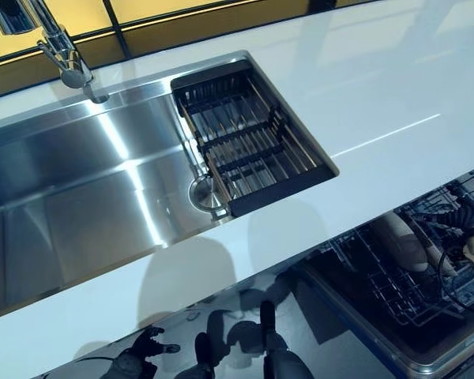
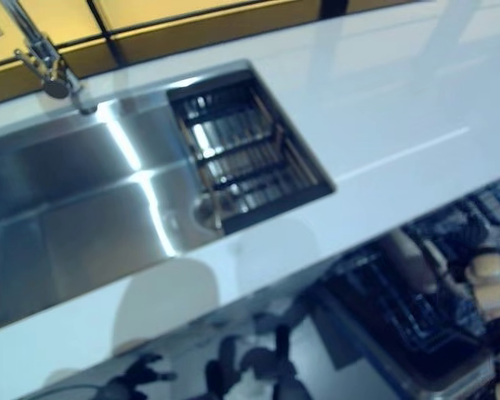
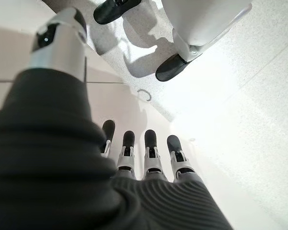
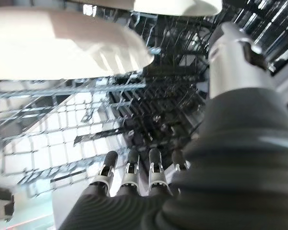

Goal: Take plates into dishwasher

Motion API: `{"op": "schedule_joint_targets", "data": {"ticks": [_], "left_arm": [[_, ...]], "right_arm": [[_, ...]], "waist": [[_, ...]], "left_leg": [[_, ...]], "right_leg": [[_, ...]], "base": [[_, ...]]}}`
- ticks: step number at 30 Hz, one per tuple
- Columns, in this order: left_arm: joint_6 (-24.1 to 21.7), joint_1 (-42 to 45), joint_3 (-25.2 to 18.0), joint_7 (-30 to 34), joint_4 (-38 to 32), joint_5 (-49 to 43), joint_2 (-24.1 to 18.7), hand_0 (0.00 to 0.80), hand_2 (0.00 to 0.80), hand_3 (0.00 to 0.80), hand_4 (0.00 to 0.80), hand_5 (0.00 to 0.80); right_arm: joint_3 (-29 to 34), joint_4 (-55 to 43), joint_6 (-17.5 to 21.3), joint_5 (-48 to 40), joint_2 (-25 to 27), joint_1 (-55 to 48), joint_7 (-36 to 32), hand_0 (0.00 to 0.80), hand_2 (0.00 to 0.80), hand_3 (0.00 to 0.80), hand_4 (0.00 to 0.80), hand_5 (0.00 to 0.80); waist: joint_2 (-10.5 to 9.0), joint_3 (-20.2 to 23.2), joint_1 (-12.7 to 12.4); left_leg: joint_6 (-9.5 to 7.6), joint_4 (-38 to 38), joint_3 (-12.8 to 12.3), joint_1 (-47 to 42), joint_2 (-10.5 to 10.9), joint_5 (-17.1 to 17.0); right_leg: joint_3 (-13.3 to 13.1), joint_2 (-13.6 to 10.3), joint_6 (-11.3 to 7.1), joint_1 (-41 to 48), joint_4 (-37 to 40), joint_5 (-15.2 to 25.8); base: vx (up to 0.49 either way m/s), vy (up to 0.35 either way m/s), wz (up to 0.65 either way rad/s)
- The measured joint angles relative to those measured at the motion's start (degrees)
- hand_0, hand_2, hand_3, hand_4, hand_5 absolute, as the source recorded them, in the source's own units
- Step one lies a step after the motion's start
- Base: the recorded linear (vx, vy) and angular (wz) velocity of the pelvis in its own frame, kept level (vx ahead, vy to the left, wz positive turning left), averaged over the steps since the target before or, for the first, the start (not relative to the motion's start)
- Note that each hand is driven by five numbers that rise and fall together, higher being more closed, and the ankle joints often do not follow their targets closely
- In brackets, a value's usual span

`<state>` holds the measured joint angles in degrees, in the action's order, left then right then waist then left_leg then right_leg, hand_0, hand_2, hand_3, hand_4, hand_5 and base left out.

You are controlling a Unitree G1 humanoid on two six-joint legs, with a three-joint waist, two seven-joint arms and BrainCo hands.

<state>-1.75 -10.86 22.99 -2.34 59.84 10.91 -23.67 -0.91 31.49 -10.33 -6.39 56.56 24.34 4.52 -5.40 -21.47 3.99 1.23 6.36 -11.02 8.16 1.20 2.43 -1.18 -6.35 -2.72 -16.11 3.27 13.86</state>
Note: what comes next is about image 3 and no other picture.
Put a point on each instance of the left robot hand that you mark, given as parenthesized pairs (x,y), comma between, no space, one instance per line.
(50,155)

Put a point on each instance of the black robot foot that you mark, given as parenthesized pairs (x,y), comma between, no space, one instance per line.
(170,68)
(110,12)

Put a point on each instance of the white robot leg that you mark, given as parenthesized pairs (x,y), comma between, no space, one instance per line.
(201,21)

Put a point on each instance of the white cabinet door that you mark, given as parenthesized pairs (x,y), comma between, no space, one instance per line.
(103,74)

